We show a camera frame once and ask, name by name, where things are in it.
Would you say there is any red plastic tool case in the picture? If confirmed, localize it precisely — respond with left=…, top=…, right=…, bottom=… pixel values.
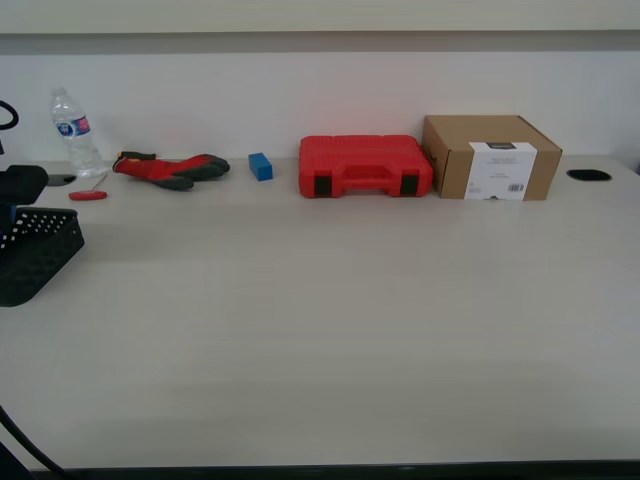
left=298, top=134, right=434, bottom=199

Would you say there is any brown cardboard box white label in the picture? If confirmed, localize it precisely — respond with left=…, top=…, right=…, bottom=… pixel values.
left=421, top=114, right=564, bottom=202

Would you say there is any red and grey work glove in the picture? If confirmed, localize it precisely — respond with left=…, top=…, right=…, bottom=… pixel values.
left=111, top=151, right=231, bottom=192

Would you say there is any black perforated plastic basket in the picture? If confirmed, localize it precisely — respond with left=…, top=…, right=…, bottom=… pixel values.
left=0, top=208, right=86, bottom=308

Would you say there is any black looped cable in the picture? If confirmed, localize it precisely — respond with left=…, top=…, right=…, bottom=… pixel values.
left=0, top=99, right=20, bottom=132

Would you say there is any blue rectangular block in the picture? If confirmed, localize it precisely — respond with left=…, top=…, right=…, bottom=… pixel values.
left=247, top=152, right=274, bottom=182

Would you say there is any clear plastic water bottle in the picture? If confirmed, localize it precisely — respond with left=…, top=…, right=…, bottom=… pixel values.
left=48, top=87, right=107, bottom=180

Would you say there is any red-handled T hex key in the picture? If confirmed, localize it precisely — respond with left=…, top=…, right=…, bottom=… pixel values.
left=68, top=174, right=109, bottom=202

